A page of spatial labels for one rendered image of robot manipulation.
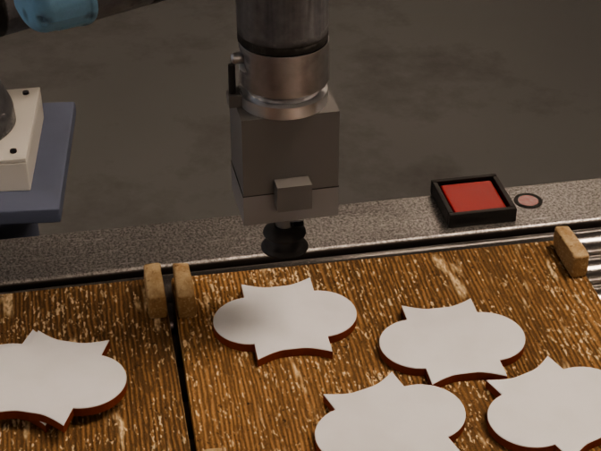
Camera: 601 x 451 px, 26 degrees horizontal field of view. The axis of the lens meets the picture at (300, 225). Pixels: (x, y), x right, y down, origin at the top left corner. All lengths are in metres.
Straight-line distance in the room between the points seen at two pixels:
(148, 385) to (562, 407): 0.36
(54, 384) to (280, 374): 0.20
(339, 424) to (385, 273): 0.24
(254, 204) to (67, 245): 0.34
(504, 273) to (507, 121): 2.25
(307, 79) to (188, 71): 2.74
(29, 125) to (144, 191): 1.61
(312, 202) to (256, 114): 0.10
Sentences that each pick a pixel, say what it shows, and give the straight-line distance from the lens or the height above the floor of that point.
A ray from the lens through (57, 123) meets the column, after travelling 1.73.
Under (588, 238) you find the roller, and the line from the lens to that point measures 1.42.
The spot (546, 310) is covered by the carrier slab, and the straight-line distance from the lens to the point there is 1.28.
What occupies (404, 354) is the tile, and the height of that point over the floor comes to 0.95.
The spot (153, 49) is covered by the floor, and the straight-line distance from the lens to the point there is 3.93.
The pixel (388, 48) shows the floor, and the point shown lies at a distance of 3.92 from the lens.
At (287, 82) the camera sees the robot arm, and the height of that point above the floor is 1.21.
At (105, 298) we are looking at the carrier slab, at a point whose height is 0.94.
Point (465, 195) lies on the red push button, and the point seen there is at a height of 0.93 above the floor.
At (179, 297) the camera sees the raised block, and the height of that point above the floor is 0.96.
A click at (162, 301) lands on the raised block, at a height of 0.96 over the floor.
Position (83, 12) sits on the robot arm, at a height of 1.26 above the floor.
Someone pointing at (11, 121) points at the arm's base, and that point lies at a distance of 1.63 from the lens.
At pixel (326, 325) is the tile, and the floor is 0.95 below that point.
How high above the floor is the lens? 1.69
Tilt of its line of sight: 33 degrees down
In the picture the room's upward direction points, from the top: straight up
